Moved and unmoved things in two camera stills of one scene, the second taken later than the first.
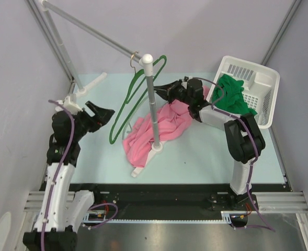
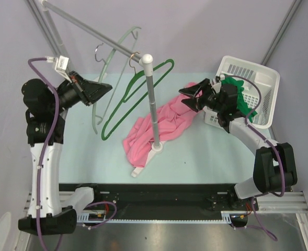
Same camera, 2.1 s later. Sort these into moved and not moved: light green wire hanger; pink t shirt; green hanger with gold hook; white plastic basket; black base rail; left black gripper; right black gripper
Moved: light green wire hanger; right black gripper; green hanger with gold hook; left black gripper
Not moved: black base rail; pink t shirt; white plastic basket
